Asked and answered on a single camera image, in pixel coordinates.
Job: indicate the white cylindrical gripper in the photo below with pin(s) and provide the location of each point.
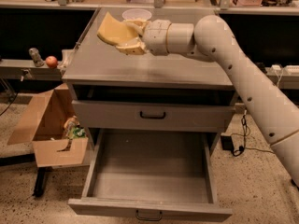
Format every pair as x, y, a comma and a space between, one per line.
156, 35

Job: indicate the yellow sponge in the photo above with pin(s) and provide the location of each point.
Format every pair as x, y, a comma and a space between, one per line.
115, 32

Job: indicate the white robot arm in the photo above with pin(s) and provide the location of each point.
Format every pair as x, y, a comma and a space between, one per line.
212, 39

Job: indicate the grey drawer cabinet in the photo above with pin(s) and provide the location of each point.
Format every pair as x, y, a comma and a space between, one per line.
100, 73

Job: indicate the closed grey upper drawer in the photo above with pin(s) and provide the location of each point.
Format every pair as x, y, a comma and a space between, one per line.
156, 117

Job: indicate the open grey lower drawer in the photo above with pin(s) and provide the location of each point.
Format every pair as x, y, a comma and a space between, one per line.
151, 176

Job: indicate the white ceramic bowl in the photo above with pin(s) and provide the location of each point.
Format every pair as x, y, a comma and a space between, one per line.
137, 14

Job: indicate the red apple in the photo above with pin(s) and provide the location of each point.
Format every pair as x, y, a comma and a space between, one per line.
51, 62

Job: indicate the small grey figurine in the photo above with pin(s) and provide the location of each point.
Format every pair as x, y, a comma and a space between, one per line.
35, 55

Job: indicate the green snack bag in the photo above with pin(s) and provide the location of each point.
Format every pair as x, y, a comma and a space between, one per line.
72, 129

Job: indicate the open cardboard box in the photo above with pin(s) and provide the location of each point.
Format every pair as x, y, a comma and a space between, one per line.
42, 126

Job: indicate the black power adapter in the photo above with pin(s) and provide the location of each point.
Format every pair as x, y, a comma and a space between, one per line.
227, 143

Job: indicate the white power strip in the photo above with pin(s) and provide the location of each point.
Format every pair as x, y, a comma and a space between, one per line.
292, 69

